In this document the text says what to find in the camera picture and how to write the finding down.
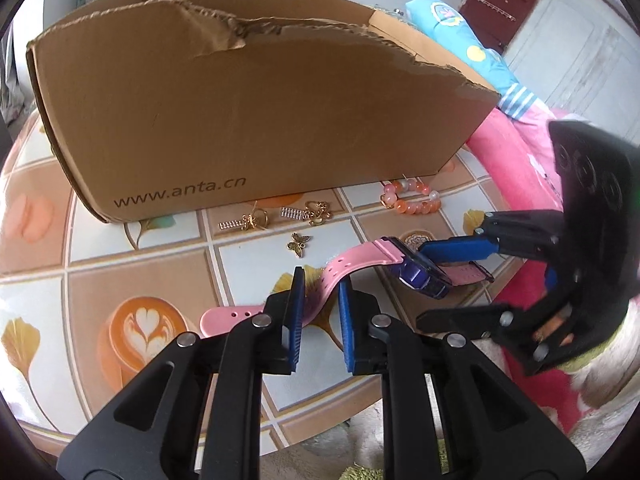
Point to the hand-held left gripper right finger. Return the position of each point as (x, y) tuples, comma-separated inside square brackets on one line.
[(346, 320)]

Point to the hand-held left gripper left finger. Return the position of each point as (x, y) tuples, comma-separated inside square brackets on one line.
[(298, 310)]

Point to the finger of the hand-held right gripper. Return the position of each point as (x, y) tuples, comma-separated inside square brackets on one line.
[(450, 251), (460, 321)]

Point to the purple face wristwatch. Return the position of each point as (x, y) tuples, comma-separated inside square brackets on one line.
[(360, 260)]

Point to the gold butterfly charm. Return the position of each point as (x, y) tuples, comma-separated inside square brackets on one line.
[(298, 244)]

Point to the gold spring charm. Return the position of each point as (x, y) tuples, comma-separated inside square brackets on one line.
[(316, 219)]

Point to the brown cardboard box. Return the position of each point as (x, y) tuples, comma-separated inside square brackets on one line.
[(250, 125)]

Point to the person's right forearm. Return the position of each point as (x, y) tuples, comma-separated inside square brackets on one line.
[(615, 375)]

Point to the pink blanket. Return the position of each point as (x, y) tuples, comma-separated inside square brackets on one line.
[(505, 160)]

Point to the white panelled doors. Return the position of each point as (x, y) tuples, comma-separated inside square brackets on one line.
[(575, 45)]

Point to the blue cartoon pillow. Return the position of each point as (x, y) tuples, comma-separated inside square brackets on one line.
[(470, 50)]

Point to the dark red door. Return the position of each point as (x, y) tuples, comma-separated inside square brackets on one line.
[(500, 5)]

